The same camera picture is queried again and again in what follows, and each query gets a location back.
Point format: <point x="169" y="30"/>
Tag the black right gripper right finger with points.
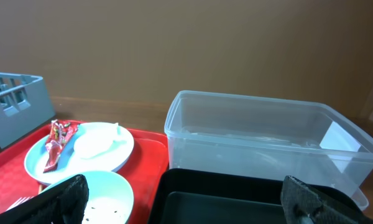
<point x="303" y="203"/>

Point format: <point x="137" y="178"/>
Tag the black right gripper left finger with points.
<point x="63" y="203"/>

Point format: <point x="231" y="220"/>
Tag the green bowl with food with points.
<point x="111" y="198"/>

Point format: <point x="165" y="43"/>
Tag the white tissue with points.
<point x="97" y="141"/>

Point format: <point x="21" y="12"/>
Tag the red snack wrapper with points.
<point x="60" y="134"/>

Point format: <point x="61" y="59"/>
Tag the grey plastic dishwasher rack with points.
<point x="24" y="105"/>

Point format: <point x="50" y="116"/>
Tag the white plastic fork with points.
<point x="19" y="201"/>

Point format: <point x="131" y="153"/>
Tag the red plastic tray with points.
<point x="148" y="161"/>

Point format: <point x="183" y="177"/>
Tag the large light blue plate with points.
<point x="70" y="164"/>

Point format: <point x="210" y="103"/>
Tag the black plastic tray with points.
<point x="193" y="197"/>

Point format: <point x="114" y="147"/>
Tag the clear plastic bin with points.
<point x="268" y="138"/>

